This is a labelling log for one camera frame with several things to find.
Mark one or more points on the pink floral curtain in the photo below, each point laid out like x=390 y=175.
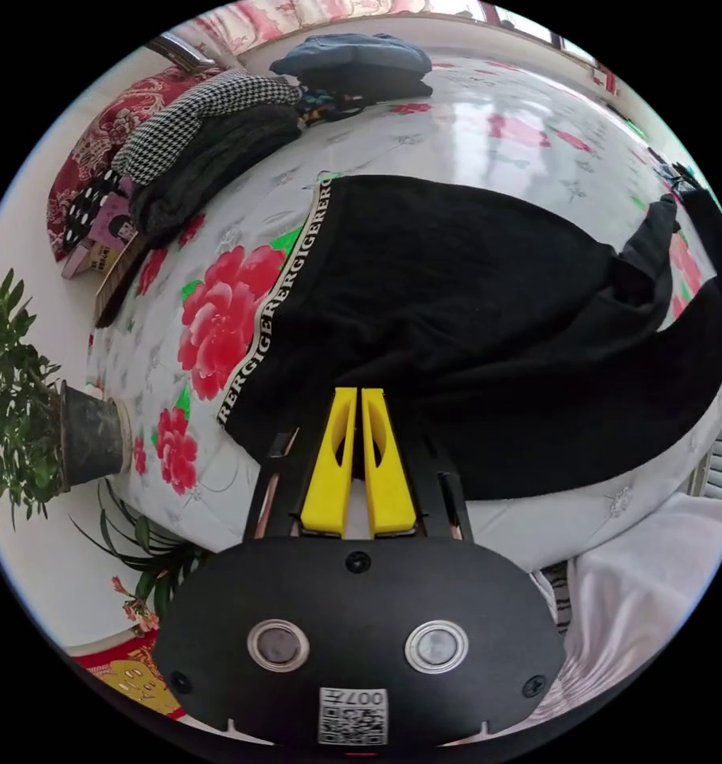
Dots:
x=313 y=15

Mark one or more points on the pile of dark blue clothes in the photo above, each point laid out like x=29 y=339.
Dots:
x=360 y=62

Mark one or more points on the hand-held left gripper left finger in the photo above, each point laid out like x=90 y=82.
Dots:
x=328 y=489

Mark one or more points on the black dotted cloth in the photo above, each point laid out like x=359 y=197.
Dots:
x=89 y=206

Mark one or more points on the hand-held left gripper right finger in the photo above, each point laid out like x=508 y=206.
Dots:
x=390 y=495

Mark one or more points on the bed with floral sheet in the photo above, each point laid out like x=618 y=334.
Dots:
x=444 y=137

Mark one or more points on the red and yellow mat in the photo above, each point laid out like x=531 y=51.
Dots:
x=131 y=677

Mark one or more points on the pile of clothes with houndstooth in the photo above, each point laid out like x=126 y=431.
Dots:
x=217 y=149

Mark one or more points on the black long pants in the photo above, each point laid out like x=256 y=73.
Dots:
x=456 y=310

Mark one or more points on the long-leaved plant with pink flowers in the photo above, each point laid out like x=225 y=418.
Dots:
x=145 y=555

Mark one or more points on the potted plant in dark pot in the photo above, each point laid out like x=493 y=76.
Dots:
x=26 y=394

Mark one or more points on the pink carton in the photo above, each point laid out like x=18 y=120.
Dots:
x=107 y=242

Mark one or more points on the red patterned pillow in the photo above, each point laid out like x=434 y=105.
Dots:
x=104 y=137

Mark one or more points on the person's body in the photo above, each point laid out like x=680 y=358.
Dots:
x=647 y=597

